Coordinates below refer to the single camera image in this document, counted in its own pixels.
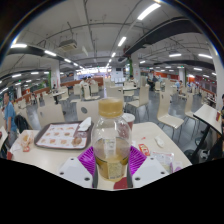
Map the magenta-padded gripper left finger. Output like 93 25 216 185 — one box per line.
57 146 98 190

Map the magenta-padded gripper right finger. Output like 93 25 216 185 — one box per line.
126 146 170 189

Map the clear bottle with yellow drink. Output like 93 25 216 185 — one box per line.
91 97 133 183

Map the clear plastic wrapper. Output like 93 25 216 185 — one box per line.
150 151 183 174

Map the small red white packet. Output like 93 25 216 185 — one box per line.
137 143 152 158

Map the crumpled white tissue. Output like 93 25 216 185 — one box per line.
154 135 166 149

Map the brown tray with paper liner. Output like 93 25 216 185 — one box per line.
33 120 95 151

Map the white napkin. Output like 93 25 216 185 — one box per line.
77 116 93 132

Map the clear plastic food bag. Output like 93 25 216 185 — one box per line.
18 129 36 151

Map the group of beige chairs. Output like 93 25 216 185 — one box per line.
13 78 214 134

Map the small red wallet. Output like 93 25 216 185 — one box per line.
6 149 14 162

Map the black backpack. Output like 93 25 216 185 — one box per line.
13 114 30 134

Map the beige side table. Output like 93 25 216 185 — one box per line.
193 103 224 136

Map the person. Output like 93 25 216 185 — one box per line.
2 91 19 144

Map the ceiling air conditioner unit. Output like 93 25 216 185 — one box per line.
58 39 78 52

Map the group of ceiling lights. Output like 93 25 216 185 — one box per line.
0 2 214 94

